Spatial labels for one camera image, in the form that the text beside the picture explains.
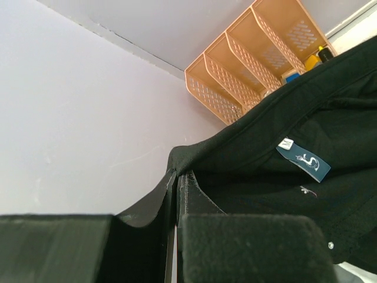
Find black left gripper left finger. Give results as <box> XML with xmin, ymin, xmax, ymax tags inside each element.
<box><xmin>1</xmin><ymin>170</ymin><xmax>176</xmax><ymax>282</ymax></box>

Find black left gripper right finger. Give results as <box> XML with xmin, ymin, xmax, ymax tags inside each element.
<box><xmin>177</xmin><ymin>173</ymin><xmax>338</xmax><ymax>282</ymax></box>

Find black button shirt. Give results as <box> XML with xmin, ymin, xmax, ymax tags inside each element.
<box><xmin>167</xmin><ymin>38</ymin><xmax>376</xmax><ymax>273</ymax></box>

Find peach file organizer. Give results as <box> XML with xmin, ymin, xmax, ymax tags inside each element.
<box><xmin>184</xmin><ymin>1</ymin><xmax>337</xmax><ymax>125</ymax></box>

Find boxes in organizer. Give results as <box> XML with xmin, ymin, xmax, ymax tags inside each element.
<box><xmin>281</xmin><ymin>46</ymin><xmax>335</xmax><ymax>84</ymax></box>

